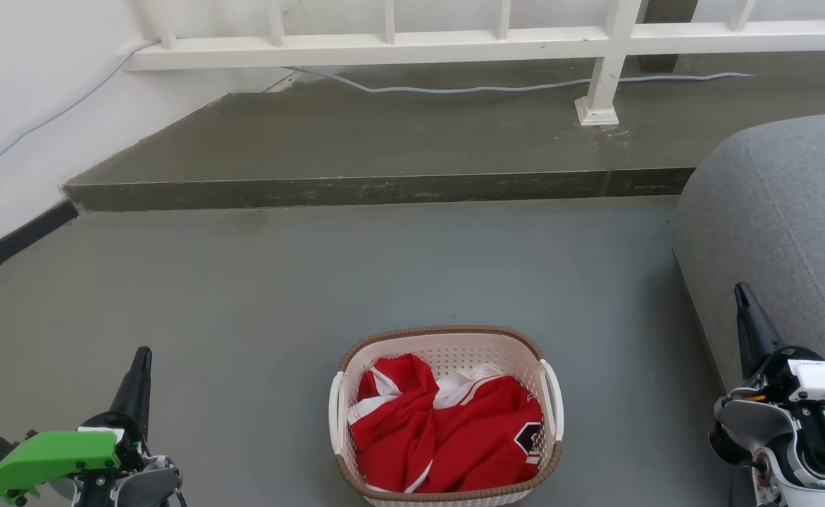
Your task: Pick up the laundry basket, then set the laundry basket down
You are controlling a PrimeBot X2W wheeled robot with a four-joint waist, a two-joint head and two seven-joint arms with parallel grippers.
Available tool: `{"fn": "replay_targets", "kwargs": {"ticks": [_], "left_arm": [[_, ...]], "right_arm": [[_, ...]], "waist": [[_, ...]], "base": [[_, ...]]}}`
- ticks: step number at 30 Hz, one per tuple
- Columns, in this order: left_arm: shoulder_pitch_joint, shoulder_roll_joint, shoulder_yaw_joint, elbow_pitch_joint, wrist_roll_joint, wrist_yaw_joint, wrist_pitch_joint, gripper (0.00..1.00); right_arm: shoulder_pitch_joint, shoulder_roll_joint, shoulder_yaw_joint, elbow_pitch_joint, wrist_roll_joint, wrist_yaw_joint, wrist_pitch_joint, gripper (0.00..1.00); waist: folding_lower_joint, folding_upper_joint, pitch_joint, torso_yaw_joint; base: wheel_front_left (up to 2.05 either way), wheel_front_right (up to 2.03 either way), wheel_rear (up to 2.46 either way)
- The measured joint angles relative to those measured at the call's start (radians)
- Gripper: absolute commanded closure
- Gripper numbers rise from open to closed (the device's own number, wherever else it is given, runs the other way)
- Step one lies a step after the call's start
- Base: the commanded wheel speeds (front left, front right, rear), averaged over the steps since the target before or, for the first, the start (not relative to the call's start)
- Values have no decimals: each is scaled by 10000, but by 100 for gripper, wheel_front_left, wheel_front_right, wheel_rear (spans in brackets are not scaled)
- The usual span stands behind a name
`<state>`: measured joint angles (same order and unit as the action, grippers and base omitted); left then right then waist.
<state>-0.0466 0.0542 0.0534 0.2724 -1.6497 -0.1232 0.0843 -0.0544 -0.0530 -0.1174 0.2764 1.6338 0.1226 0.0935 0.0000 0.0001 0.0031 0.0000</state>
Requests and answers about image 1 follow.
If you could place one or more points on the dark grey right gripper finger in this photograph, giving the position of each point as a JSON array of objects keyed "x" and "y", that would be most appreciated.
[{"x": 754, "y": 331}]

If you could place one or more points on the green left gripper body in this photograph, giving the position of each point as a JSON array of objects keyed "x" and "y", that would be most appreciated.
[{"x": 53, "y": 454}]

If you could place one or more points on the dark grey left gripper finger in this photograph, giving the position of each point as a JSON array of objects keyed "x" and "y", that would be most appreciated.
[{"x": 136, "y": 387}]

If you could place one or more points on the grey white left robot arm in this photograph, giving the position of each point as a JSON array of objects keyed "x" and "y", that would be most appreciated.
[{"x": 144, "y": 486}]

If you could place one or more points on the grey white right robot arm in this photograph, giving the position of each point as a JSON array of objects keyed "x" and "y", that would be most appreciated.
[{"x": 792, "y": 451}]

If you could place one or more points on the white plastic laundry basket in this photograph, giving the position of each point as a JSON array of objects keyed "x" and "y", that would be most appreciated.
[{"x": 447, "y": 348}]

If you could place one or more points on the grey fabric sofa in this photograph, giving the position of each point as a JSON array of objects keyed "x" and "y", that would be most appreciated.
[{"x": 778, "y": 232}]

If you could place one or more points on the black baseboard strip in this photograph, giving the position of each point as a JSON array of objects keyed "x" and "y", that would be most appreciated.
[{"x": 14, "y": 243}]

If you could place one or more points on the red white garment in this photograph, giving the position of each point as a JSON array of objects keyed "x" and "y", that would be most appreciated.
[{"x": 447, "y": 436}]

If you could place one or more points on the raised concrete step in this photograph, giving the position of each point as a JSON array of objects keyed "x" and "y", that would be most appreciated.
[{"x": 384, "y": 141}]

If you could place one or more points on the white railing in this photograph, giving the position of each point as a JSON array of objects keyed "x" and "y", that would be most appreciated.
[{"x": 398, "y": 48}]

